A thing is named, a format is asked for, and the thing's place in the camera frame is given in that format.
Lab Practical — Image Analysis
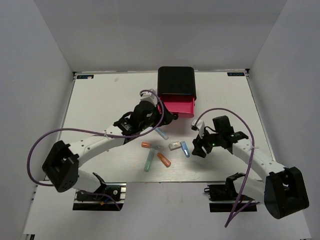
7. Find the right blue table label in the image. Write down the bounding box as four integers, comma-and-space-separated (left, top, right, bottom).
227, 72, 245, 77

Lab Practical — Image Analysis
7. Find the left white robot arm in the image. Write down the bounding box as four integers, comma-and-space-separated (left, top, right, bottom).
42, 100, 178, 200

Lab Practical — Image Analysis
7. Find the light blue glue stick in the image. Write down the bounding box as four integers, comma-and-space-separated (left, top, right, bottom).
155, 127, 169, 140

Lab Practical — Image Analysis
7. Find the blue transparent correction tape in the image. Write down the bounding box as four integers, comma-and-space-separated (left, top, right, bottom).
180, 141, 190, 158

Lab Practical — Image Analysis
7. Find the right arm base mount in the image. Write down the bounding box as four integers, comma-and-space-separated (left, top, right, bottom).
203, 173, 257, 213

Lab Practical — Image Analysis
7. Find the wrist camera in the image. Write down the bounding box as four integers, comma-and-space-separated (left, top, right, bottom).
191, 119, 205, 139
139, 88, 157, 103

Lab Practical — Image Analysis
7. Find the blue table label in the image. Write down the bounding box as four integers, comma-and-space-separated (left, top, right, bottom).
76, 74, 94, 80
227, 72, 245, 77

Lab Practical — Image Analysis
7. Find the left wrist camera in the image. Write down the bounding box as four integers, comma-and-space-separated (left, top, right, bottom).
139, 88, 157, 103

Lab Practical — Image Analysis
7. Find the pink drawer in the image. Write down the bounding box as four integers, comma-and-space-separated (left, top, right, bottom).
159, 94, 196, 118

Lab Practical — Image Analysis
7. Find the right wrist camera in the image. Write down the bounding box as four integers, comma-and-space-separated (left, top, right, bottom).
191, 119, 205, 139

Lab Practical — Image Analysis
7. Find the white staples box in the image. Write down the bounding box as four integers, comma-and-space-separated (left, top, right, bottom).
168, 141, 181, 151

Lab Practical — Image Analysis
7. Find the black drawer cabinet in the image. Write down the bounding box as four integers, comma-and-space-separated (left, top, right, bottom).
157, 66, 197, 100

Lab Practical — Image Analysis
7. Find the orange cap highlighter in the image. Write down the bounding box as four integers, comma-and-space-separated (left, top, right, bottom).
141, 142, 164, 151

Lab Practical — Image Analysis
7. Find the green highlighter pen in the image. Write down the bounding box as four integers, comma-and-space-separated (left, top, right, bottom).
144, 148, 155, 172

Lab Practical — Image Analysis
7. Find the left blue table label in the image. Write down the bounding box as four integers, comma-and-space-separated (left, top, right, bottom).
76, 74, 94, 80

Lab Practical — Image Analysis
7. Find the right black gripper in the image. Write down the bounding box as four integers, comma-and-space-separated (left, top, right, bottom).
192, 126, 223, 158

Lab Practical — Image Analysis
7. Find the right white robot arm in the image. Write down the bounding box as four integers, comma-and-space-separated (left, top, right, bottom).
191, 115, 310, 219

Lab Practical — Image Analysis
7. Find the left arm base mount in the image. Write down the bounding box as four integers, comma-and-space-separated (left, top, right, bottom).
72, 183, 127, 212

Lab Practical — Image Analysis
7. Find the orange transparent correction tape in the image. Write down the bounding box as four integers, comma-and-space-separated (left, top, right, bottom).
157, 152, 171, 168

